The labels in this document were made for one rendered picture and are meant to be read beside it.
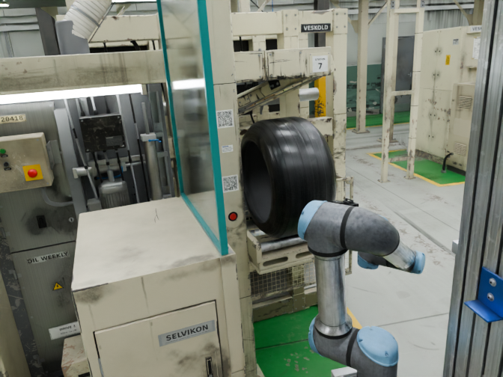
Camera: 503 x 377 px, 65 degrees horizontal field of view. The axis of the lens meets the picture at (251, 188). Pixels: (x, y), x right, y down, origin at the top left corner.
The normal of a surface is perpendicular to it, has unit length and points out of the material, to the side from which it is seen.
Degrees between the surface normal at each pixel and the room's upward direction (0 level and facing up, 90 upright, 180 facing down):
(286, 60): 90
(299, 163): 63
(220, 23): 90
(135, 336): 90
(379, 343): 8
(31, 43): 90
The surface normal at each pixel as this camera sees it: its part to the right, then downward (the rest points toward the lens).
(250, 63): 0.35, 0.27
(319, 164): 0.30, -0.12
